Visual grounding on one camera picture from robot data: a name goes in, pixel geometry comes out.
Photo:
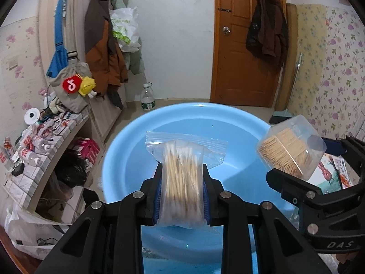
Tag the brown wooden door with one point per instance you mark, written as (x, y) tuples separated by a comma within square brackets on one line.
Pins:
[(236, 62)]

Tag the white and green plastic bag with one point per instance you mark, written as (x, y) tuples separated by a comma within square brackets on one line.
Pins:
[(124, 31)]

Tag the person's right hand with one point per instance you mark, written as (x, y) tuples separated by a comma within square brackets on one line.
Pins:
[(343, 262)]

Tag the teal broom with dustpan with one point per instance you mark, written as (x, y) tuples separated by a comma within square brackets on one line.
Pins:
[(281, 117)]

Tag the white floor plastic bag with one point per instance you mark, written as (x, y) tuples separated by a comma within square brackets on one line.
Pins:
[(31, 234)]

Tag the white wall socket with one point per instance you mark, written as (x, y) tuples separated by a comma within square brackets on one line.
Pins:
[(12, 63)]

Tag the white and red snack packet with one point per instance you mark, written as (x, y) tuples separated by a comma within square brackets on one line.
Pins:
[(343, 174)]

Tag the white toilet paper roll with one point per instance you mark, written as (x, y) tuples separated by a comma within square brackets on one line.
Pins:
[(32, 116)]

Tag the clear plastic water bottle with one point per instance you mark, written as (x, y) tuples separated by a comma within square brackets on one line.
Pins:
[(147, 98)]

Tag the metal door knob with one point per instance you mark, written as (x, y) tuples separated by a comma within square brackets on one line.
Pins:
[(226, 30)]

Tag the white tiled shelf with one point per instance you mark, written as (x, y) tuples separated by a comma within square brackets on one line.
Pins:
[(37, 177)]

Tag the beige wooden wardrobe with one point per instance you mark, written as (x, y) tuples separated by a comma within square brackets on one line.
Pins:
[(82, 0)]

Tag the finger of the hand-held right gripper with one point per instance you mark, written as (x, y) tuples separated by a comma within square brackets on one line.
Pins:
[(335, 147), (293, 189)]

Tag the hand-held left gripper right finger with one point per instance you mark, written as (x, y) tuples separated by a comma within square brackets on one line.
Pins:
[(206, 202)]

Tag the light blue plastic basin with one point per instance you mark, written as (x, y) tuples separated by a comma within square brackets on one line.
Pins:
[(134, 154)]

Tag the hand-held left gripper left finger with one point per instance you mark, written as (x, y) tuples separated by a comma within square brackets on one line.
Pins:
[(156, 202)]

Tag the brown and orange jacket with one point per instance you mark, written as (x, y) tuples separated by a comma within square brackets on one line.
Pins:
[(99, 48)]

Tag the red round plush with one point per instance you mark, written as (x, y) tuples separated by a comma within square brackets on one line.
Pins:
[(70, 85)]

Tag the yellow plush toy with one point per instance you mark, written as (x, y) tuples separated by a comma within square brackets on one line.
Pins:
[(88, 85)]

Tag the grey shoulder bag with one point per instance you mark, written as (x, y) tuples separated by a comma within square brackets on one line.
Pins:
[(71, 100)]

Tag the black plastic bag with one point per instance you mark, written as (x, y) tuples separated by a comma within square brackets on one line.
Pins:
[(71, 172)]

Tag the clear box of toothpicks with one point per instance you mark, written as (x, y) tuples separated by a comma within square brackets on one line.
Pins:
[(285, 148)]

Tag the clear bag of cotton swabs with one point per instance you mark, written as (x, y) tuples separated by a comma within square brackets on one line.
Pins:
[(182, 177)]

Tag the pink box under shelf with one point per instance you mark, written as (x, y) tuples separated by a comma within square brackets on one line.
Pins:
[(85, 151)]

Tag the blue hanging garment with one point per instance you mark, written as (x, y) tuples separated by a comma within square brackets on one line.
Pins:
[(58, 34)]

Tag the printed landscape desktop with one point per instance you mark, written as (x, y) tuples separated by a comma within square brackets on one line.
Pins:
[(326, 177)]

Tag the small black pouch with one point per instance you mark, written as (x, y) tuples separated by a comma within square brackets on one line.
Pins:
[(17, 169)]

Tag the dark brown hanging coat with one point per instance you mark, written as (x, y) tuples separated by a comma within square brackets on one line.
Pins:
[(268, 28)]

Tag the yellow floral foam board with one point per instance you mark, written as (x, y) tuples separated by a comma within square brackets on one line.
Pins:
[(309, 48)]

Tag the clutter of small bottles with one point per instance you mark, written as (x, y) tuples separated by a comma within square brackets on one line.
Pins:
[(40, 137)]

